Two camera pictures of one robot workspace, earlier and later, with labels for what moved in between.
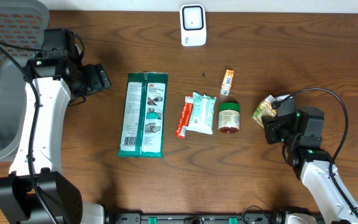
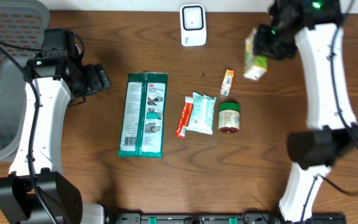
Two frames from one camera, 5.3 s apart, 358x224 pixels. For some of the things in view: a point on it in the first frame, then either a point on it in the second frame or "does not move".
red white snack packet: (184, 117) does not move
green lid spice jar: (229, 117) does not move
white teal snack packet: (201, 119) does not move
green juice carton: (265, 109) to (255, 67)
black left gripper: (99, 81) does not move
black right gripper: (270, 124) to (262, 47)
